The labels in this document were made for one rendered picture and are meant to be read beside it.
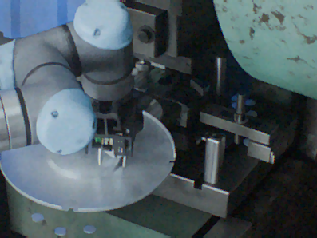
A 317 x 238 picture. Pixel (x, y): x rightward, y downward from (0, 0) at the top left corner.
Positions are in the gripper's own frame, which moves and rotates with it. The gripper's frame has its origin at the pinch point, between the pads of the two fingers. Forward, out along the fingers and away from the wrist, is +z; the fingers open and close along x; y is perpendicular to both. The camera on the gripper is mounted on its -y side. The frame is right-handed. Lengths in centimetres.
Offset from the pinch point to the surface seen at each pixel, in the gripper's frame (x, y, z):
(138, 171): 3.8, 3.5, 1.0
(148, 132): 4.4, -6.1, 4.1
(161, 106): 5.9, -14.7, 8.4
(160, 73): 4.9, -25.2, 12.9
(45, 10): -44, -137, 127
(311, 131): 36, -24, 27
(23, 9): -53, -141, 131
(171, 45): 7.4, -18.3, -4.2
